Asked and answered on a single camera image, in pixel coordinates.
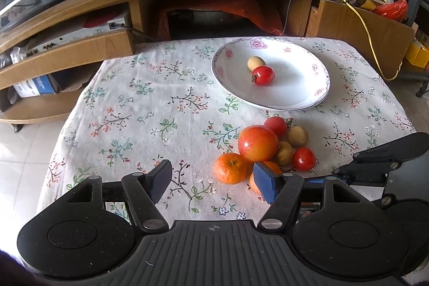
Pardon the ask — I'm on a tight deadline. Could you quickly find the orange tangerine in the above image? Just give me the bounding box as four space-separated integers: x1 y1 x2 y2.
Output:
214 153 257 185
249 161 283 195

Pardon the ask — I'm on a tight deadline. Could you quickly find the yellow cable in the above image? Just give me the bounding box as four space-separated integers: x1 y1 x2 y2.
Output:
204 0 404 81

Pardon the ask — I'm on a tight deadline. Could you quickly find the small brown round fruit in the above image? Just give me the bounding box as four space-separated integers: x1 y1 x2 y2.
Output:
273 141 294 166
247 56 266 71
287 126 309 148

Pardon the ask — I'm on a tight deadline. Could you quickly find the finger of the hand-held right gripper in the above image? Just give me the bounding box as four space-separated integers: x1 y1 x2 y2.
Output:
353 132 429 164
331 157 429 207

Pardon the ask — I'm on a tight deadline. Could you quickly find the orange plastic bag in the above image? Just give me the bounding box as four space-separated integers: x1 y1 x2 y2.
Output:
157 0 285 37

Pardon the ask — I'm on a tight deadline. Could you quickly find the white floral plate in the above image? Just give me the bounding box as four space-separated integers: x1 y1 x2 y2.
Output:
210 37 331 112

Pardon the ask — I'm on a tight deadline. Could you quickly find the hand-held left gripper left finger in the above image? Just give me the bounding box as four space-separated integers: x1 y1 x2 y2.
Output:
65 159 173 235

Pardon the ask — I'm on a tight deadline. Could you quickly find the red cherry tomato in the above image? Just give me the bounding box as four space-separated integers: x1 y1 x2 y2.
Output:
263 116 288 138
251 65 276 86
293 147 316 172

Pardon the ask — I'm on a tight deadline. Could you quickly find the black plug cable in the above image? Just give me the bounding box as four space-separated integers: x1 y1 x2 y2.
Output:
110 22 159 43

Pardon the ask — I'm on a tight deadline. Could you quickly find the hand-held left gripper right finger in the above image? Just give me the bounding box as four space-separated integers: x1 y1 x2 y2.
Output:
253 161 363 231

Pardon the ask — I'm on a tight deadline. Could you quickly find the red flat object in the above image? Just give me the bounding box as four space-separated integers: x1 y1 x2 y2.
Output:
83 11 119 28

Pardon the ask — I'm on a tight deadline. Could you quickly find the brown cardboard box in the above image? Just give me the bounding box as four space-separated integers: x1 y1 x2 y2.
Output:
50 64 98 93

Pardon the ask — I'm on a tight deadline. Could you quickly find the blue and white box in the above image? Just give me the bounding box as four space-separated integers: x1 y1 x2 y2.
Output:
13 73 60 98

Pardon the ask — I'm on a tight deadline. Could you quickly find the red plastic bag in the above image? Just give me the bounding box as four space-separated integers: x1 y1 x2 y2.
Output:
373 0 409 20

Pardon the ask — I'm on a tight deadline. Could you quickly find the thin black cable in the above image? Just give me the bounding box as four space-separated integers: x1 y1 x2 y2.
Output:
282 0 296 37

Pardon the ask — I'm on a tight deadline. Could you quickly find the silver media player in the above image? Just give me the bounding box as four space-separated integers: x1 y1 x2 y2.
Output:
10 9 133 59

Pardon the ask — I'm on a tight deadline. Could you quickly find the red yellow apple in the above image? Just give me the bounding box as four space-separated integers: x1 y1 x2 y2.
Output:
238 125 279 162

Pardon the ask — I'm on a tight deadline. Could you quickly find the white floral tablecloth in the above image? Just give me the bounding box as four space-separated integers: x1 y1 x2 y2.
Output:
36 36 418 226

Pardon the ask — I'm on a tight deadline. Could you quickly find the yellow box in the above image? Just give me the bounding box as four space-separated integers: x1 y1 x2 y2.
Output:
404 38 429 68

